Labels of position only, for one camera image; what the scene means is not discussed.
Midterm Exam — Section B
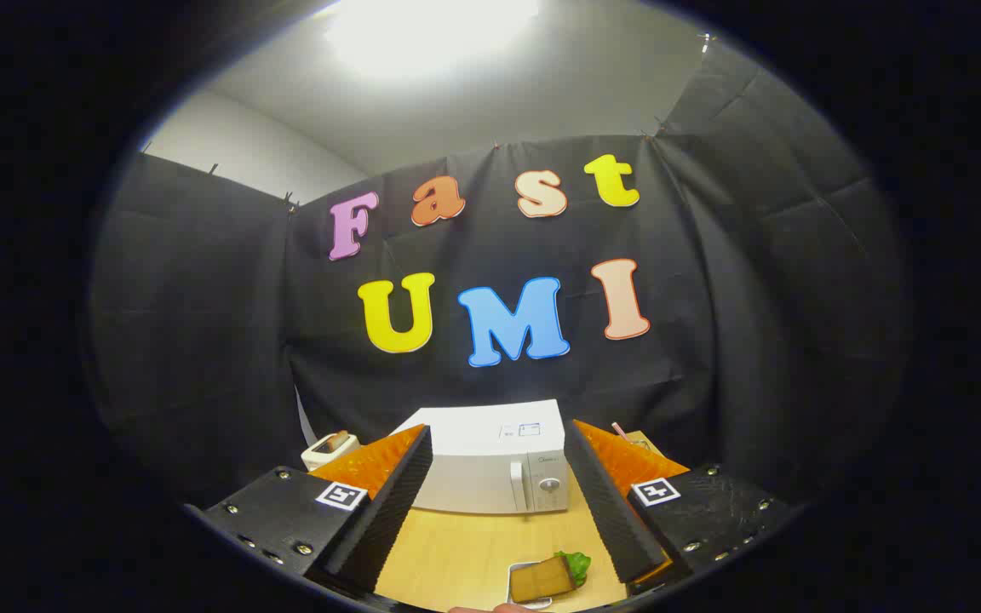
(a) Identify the white microwave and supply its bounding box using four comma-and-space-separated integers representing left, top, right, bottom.
388, 399, 572, 515

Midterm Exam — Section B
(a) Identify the white rectangular plate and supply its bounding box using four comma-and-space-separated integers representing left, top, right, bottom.
508, 560, 581, 610

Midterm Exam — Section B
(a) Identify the toast and lettuce sandwich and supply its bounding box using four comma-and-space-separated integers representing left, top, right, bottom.
510, 551, 592, 603

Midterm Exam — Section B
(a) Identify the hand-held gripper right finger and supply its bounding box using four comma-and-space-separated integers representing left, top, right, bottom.
563, 419, 798, 597

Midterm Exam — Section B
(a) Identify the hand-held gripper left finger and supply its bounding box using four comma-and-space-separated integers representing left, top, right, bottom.
188, 424, 433, 597

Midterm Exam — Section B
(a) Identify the cream toaster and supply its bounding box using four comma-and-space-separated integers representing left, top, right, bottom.
301, 431, 361, 472

